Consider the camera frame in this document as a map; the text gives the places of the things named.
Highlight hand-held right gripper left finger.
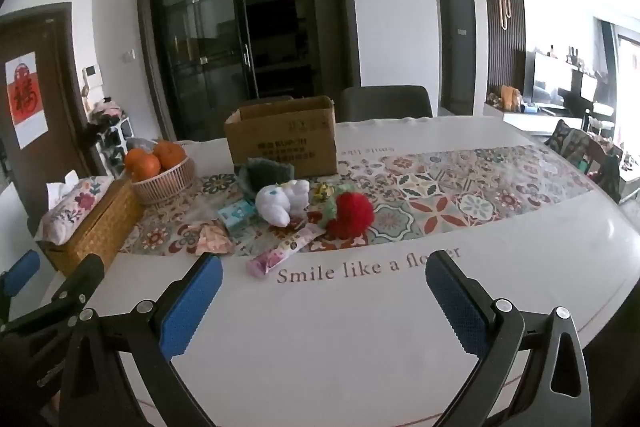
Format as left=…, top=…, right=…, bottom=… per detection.
left=59, top=254, right=224, bottom=427

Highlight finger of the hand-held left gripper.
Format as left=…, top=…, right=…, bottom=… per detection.
left=0, top=253, right=107, bottom=348
left=0, top=249, right=42, bottom=323

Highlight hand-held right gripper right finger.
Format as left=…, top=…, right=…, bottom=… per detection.
left=424, top=249, right=619, bottom=427

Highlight white plush toy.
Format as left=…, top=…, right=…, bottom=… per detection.
left=255, top=179, right=311, bottom=228

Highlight red pompom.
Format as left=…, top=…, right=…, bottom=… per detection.
left=332, top=191, right=376, bottom=240

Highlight green fuzzy glove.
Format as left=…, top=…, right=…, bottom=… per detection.
left=235, top=158, right=296, bottom=200

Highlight pale green scrunchie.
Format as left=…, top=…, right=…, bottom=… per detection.
left=315, top=199, right=343, bottom=228

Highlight yellow printed strap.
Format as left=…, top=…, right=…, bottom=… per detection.
left=312, top=183, right=341, bottom=202

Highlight cardboard box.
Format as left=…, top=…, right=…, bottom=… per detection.
left=223, top=95, right=338, bottom=176

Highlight wicker tissue box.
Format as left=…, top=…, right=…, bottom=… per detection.
left=37, top=179, right=146, bottom=275

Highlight pink floral packet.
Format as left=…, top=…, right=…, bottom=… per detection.
left=194, top=224, right=236, bottom=255

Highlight floral tissue box cover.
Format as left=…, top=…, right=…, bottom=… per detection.
left=34, top=174, right=116, bottom=244

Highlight white tissue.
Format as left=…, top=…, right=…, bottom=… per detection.
left=46, top=169, right=81, bottom=210

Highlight teal tissue packet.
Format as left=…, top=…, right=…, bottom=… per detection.
left=217, top=199, right=263, bottom=238

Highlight pink snack packet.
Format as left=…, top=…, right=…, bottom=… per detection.
left=246, top=223, right=326, bottom=278

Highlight patterned table runner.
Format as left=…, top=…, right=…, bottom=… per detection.
left=117, top=142, right=598, bottom=258

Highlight woven fruit basket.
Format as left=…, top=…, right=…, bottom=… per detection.
left=130, top=156, right=197, bottom=206

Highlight orange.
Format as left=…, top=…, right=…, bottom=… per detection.
left=152, top=140, right=187, bottom=170
left=124, top=148, right=162, bottom=182

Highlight white lettered tablecloth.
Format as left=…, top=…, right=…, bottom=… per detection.
left=0, top=114, right=640, bottom=427

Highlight white shoe rack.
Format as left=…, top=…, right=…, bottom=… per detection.
left=80, top=97, right=133, bottom=178

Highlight brown wooden door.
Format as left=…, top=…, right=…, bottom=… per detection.
left=0, top=2, right=101, bottom=228

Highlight red and white door poster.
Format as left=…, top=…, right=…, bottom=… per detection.
left=5, top=52, right=49, bottom=151

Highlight white media console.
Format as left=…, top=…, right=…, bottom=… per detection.
left=482, top=101, right=591, bottom=142

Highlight chair with patterned cushion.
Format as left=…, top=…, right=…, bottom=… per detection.
left=545, top=119, right=623, bottom=202

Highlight dark dining chair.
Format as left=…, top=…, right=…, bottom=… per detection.
left=245, top=95, right=295, bottom=106
left=341, top=85, right=434, bottom=124

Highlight television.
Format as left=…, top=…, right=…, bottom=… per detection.
left=532, top=52, right=573, bottom=105

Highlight grey interior door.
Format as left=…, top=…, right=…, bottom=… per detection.
left=438, top=0, right=477, bottom=116

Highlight dark glass sliding doors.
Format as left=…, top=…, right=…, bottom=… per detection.
left=136, top=0, right=361, bottom=142

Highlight dark slatted wall panel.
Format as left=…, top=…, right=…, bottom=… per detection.
left=479, top=0, right=527, bottom=100

